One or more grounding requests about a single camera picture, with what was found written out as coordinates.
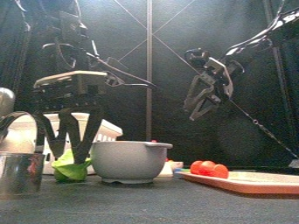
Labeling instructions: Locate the white red triangular toy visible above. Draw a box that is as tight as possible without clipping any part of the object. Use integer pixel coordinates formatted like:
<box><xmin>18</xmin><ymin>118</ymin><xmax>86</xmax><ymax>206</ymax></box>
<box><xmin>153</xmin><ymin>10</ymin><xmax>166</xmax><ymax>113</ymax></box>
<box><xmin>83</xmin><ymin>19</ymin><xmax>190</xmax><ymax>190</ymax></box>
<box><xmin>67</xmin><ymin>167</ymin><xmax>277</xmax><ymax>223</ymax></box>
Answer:
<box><xmin>157</xmin><ymin>158</ymin><xmax>185</xmax><ymax>179</ymax></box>

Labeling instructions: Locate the pink cutting board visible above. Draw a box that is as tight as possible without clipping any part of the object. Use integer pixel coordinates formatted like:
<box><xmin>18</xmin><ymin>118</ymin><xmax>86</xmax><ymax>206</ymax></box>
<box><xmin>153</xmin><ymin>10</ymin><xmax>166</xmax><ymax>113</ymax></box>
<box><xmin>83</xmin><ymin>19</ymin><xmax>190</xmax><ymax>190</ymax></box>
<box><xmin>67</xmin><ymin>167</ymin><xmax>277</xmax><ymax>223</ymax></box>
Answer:
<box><xmin>174</xmin><ymin>170</ymin><xmax>299</xmax><ymax>195</ymax></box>

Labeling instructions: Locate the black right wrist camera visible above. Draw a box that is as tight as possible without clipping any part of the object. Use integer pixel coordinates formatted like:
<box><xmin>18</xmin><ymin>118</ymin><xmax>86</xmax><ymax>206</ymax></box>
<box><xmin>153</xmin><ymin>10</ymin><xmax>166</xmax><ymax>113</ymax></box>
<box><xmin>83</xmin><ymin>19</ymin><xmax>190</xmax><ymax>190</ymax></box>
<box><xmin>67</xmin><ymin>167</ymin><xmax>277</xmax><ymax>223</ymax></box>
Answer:
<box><xmin>183</xmin><ymin>47</ymin><xmax>211</xmax><ymax>68</ymax></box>

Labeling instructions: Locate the gray toy bowl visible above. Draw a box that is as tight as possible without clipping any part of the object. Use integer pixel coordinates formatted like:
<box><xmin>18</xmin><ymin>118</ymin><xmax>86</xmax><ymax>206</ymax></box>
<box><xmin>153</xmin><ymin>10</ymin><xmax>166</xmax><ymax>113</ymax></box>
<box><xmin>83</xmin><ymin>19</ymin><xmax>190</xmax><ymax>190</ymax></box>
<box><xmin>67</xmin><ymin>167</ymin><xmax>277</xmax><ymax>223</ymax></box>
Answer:
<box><xmin>90</xmin><ymin>140</ymin><xmax>174</xmax><ymax>185</ymax></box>

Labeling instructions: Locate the small metal cup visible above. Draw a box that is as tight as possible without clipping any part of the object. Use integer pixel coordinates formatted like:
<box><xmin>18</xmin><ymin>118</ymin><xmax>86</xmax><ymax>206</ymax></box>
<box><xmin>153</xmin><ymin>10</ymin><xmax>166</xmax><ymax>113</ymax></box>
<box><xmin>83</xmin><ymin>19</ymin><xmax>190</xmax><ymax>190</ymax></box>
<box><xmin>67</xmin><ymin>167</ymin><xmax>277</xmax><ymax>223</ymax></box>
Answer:
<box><xmin>0</xmin><ymin>151</ymin><xmax>47</xmax><ymax>196</ymax></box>

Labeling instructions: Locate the white plastic basket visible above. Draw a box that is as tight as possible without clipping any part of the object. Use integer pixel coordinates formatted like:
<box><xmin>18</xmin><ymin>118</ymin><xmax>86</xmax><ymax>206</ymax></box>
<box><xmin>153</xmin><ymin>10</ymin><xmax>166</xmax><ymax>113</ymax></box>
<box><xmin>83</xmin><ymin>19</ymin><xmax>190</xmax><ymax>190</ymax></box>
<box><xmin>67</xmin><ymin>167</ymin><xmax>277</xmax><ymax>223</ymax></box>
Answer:
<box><xmin>38</xmin><ymin>112</ymin><xmax>124</xmax><ymax>176</ymax></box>

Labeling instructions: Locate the black vertical frame pole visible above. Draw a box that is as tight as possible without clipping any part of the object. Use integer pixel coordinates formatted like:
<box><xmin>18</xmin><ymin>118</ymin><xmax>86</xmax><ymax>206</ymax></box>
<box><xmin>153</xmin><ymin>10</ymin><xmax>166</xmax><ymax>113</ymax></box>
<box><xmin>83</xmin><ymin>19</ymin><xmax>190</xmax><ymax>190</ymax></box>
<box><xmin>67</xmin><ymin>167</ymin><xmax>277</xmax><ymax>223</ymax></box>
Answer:
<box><xmin>145</xmin><ymin>0</ymin><xmax>155</xmax><ymax>143</ymax></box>

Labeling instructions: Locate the red toy food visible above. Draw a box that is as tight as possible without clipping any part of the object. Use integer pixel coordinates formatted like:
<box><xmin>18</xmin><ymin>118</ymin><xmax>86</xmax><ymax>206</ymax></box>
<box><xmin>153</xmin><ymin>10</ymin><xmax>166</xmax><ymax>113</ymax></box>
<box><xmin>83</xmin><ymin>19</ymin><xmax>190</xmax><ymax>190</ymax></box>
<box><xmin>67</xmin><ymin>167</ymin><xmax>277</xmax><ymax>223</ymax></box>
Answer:
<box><xmin>190</xmin><ymin>159</ymin><xmax>230</xmax><ymax>179</ymax></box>

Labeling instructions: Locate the green toy starfruit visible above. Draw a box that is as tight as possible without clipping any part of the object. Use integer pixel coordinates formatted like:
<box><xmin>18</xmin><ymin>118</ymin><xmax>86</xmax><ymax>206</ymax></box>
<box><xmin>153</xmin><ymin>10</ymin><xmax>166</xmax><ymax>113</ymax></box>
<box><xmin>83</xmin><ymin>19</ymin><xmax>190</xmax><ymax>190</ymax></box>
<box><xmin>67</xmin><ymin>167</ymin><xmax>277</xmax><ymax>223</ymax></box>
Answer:
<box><xmin>51</xmin><ymin>148</ymin><xmax>95</xmax><ymax>183</ymax></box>

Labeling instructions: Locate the thin white diagonal cord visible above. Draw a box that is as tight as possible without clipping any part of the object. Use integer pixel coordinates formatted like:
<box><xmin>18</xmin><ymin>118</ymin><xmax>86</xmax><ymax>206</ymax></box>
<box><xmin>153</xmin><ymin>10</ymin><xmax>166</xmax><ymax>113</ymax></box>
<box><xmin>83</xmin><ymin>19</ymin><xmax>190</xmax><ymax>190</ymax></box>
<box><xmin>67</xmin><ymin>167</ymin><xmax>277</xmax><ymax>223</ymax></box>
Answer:
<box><xmin>111</xmin><ymin>0</ymin><xmax>299</xmax><ymax>160</ymax></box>
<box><xmin>116</xmin><ymin>0</ymin><xmax>198</xmax><ymax>63</ymax></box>

